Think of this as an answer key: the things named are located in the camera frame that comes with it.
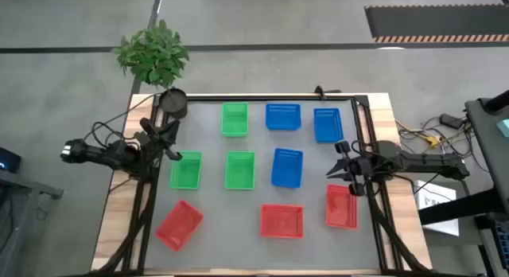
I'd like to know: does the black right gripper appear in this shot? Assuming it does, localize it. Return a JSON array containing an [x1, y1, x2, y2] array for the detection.
[[325, 140, 377, 197]]

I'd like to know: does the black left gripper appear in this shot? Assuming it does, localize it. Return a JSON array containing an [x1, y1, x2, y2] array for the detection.
[[138, 117, 183, 162]]

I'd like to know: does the red plastic basket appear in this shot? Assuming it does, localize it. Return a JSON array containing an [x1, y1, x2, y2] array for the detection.
[[325, 184, 359, 230], [154, 200, 204, 253], [260, 204, 305, 240]]

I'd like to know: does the green plastic basket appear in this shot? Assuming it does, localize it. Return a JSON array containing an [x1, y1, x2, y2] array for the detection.
[[220, 102, 250, 138], [224, 150, 256, 191], [169, 150, 203, 190]]

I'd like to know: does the blue plastic basket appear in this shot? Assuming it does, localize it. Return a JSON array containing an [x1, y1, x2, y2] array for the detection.
[[313, 107, 344, 144], [265, 103, 302, 131], [270, 147, 305, 189]]

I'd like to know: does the black plant pot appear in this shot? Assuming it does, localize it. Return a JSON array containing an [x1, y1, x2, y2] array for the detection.
[[158, 88, 188, 119]]

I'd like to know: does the green leafy plant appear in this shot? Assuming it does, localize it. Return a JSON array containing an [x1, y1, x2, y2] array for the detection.
[[111, 18, 191, 90]]

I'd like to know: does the black clamp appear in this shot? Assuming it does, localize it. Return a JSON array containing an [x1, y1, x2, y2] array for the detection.
[[313, 85, 343, 100]]

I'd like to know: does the white cardboard box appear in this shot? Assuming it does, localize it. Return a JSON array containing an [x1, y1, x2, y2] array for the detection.
[[413, 180, 460, 237]]

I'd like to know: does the black power adapter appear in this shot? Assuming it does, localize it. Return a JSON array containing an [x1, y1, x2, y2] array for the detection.
[[439, 113, 464, 130]]

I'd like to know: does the grey table mat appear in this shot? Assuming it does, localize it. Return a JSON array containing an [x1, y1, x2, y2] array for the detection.
[[143, 98, 383, 270]]

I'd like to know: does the black equipment cart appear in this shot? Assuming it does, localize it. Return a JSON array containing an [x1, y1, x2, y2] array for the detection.
[[417, 89, 509, 277]]

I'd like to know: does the grey metal desk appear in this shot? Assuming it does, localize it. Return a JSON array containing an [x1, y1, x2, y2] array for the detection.
[[0, 169, 64, 277]]

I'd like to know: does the black device with blue light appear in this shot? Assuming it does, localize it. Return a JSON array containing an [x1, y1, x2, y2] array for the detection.
[[0, 146, 22, 174]]

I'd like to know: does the black hazard-striped floor mat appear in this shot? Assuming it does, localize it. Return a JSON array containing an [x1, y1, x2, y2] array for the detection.
[[364, 4, 509, 44]]

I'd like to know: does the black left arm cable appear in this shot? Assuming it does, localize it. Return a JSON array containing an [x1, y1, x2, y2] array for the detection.
[[91, 92, 161, 150]]

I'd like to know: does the black aluminium frame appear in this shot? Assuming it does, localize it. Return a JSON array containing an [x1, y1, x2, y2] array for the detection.
[[90, 92, 435, 277]]

